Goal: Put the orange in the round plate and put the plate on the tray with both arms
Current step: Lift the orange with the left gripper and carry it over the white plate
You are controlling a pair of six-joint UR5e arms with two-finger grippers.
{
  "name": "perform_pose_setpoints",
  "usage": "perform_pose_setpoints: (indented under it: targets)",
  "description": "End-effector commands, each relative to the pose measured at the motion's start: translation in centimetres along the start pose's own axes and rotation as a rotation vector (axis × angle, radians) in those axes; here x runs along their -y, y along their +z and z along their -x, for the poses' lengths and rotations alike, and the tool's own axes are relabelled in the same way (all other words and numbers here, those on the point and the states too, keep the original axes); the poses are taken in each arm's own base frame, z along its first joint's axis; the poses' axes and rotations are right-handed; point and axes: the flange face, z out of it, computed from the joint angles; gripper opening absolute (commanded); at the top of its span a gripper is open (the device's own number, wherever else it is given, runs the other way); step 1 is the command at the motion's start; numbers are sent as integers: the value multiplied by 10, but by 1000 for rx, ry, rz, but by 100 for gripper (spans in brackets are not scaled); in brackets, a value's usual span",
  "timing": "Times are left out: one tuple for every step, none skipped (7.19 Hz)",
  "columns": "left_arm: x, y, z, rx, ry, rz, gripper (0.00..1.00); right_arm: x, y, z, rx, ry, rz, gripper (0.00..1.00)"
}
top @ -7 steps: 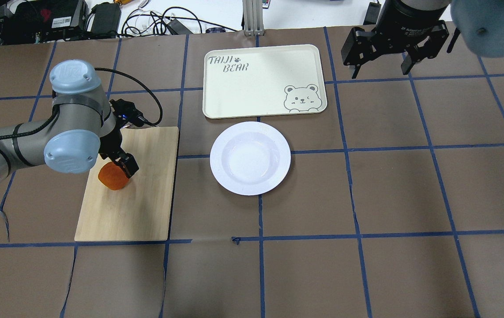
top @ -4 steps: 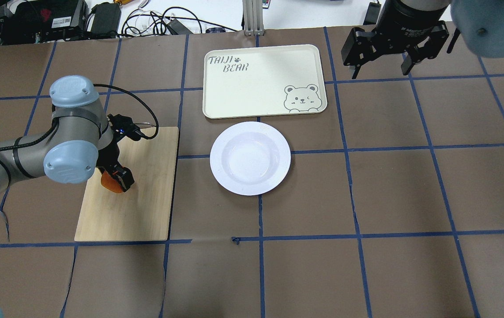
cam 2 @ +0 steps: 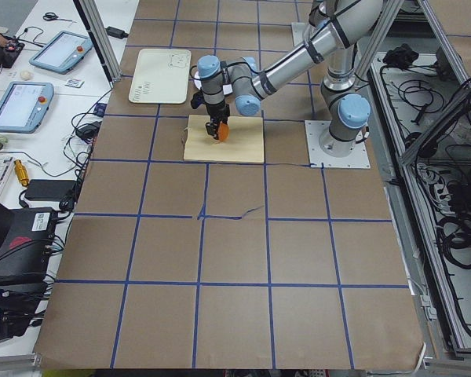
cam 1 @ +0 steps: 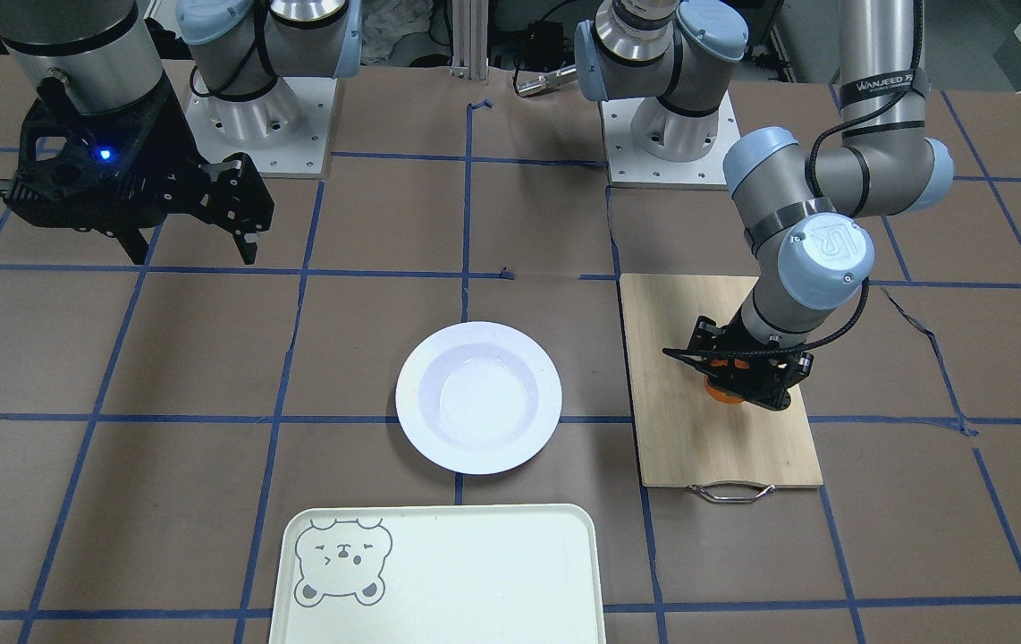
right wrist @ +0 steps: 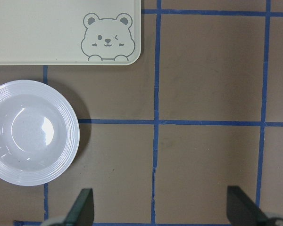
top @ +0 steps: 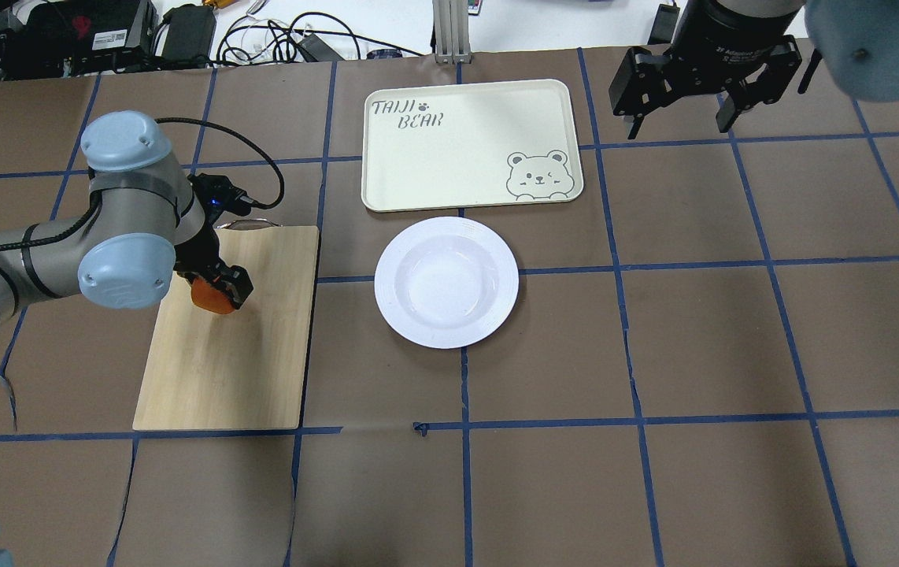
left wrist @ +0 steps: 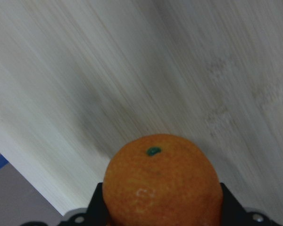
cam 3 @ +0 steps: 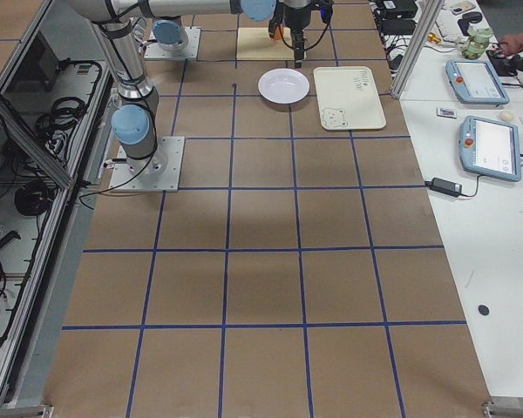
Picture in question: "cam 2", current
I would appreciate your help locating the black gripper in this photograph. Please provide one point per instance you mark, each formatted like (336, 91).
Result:
(218, 111)

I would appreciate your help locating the orange fruit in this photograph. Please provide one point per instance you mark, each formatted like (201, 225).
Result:
(222, 132)

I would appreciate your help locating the white round plate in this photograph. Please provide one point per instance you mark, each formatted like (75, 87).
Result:
(227, 89)

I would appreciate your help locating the cream bear tray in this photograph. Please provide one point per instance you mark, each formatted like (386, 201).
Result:
(160, 77)

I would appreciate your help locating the light wooden cutting board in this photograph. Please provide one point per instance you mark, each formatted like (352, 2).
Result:
(243, 143)

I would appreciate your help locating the black power adapter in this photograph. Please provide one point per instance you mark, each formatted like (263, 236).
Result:
(116, 32)

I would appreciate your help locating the small card box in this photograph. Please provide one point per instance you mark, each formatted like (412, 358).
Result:
(74, 83)

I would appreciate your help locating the far blue teach pendant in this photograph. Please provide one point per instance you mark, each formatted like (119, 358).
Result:
(62, 53)

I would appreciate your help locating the blue teach pendant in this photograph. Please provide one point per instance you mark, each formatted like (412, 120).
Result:
(62, 53)
(24, 105)

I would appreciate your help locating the black power brick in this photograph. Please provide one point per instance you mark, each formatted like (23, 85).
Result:
(48, 190)

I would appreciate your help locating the near blue teach pendant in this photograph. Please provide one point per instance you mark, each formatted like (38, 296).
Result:
(24, 105)

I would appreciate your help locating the gold metal cylinder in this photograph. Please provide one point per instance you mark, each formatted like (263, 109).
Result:
(21, 173)

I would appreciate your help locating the black scissors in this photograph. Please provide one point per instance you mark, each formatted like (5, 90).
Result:
(51, 16)

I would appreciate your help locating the black laptop computer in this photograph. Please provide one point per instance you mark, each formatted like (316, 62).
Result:
(26, 238)

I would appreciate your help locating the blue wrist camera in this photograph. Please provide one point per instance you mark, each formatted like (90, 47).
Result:
(197, 100)

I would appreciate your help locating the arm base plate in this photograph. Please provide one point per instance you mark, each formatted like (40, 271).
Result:
(302, 33)
(326, 152)

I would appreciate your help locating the aluminium frame post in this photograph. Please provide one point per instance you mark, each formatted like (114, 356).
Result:
(91, 19)

